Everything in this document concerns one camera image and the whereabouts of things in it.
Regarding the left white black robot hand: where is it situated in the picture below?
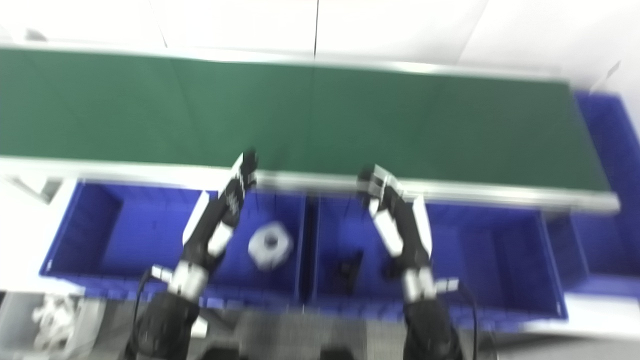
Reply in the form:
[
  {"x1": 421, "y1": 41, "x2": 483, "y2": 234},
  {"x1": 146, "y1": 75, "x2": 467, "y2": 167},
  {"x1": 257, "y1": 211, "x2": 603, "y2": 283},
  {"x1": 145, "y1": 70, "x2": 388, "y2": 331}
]
[{"x1": 181, "y1": 150, "x2": 260, "y2": 273}]

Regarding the grey box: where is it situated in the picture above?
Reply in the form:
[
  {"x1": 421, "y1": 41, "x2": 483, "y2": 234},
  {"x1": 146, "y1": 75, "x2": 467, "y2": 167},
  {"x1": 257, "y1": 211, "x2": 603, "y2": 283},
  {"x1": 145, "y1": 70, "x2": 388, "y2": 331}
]
[{"x1": 0, "y1": 292, "x2": 101, "y2": 360}]

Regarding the white parts pile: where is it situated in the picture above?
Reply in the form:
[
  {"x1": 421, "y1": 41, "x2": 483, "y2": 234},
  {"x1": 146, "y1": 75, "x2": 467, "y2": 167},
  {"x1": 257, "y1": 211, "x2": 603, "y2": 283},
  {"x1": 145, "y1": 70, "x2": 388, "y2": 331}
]
[{"x1": 32, "y1": 295, "x2": 83, "y2": 351}]

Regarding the grey hexagonal nut part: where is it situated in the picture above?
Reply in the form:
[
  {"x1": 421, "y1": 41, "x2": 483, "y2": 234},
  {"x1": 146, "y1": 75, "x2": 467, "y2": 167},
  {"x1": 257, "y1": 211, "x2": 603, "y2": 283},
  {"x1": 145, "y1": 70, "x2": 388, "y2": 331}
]
[{"x1": 248, "y1": 221, "x2": 293, "y2": 271}]

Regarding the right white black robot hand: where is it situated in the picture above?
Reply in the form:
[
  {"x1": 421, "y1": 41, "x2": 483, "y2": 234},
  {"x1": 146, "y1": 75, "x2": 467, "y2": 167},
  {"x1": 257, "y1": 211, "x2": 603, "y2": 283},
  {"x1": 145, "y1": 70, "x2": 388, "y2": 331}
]
[{"x1": 356, "y1": 164, "x2": 433, "y2": 273}]

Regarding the aluminium conveyor leg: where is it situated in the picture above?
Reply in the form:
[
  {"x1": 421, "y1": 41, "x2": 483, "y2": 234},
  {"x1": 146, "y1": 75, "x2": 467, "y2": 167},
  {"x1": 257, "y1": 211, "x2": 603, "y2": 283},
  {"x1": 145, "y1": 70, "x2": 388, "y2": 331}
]
[{"x1": 5, "y1": 175, "x2": 62, "y2": 204}]

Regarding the green conveyor belt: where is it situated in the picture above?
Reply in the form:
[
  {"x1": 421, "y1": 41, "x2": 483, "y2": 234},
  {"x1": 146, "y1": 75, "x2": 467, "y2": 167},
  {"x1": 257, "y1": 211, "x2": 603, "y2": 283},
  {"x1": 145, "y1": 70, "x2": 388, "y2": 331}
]
[{"x1": 0, "y1": 42, "x2": 621, "y2": 213}]

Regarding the blue plastic bin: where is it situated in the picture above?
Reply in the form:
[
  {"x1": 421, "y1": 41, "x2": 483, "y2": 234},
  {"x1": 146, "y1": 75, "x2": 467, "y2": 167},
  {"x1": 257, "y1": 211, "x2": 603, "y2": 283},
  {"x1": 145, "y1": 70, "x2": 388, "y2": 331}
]
[
  {"x1": 305, "y1": 192, "x2": 568, "y2": 331},
  {"x1": 545, "y1": 92, "x2": 640, "y2": 296},
  {"x1": 39, "y1": 180, "x2": 308, "y2": 306}
]

